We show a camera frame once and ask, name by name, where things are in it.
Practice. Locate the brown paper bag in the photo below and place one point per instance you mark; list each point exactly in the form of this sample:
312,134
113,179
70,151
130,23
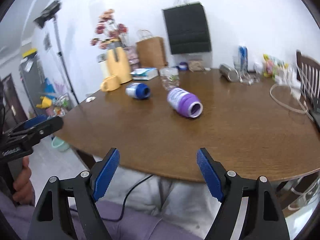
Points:
151,50

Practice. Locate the crumpled white tissue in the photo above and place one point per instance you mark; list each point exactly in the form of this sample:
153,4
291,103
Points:
89,99

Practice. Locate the pink textured vase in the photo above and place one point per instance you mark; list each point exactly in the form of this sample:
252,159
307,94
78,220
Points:
132,57

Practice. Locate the yellow thermos jug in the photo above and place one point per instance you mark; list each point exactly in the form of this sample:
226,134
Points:
117,61

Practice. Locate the dark wooden door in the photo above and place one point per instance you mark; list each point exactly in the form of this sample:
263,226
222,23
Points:
14,113

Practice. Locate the person's left hand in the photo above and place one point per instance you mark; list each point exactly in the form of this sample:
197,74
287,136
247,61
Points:
24,189

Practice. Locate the blue supplement bottle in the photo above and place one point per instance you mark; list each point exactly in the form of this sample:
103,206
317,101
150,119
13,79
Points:
137,90

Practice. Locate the black flat device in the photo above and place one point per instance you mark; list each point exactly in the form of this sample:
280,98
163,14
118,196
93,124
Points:
316,118

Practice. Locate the black tripod stand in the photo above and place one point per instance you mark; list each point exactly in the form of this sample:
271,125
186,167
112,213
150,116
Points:
50,13

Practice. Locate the tissue box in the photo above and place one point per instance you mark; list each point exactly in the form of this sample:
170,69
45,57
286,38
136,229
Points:
144,74

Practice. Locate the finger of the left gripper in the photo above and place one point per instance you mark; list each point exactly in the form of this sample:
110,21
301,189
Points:
40,125

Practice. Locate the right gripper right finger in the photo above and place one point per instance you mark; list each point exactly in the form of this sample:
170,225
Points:
264,218

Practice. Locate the wooden chair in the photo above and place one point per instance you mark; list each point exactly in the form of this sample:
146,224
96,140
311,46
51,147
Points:
308,75

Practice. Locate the purple white small jar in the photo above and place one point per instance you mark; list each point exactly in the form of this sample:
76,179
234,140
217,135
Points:
183,66

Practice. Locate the yellow mug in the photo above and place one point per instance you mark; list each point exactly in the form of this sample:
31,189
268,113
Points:
110,83

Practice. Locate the green plastic bucket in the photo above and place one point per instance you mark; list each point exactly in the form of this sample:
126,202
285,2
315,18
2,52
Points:
60,145

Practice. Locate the white thermos bottle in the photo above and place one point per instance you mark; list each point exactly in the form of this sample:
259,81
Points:
103,65

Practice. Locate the stainless steel tumbler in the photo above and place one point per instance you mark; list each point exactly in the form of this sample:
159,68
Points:
229,73

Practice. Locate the glass with blue items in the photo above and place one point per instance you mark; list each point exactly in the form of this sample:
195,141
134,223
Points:
240,61

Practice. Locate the clear plastic santa cup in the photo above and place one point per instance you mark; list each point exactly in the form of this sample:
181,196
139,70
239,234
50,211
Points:
169,77

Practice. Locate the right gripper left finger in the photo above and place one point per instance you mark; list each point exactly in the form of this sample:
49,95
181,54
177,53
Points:
52,217

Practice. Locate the pink dried flowers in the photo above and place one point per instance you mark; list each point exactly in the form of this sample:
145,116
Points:
108,31

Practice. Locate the wire shelf with clutter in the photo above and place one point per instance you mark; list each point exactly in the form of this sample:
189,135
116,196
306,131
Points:
42,95

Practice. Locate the purple supplement bottle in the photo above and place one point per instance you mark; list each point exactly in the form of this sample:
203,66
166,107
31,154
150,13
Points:
185,103

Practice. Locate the snack packets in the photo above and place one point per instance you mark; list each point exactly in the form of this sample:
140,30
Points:
272,65

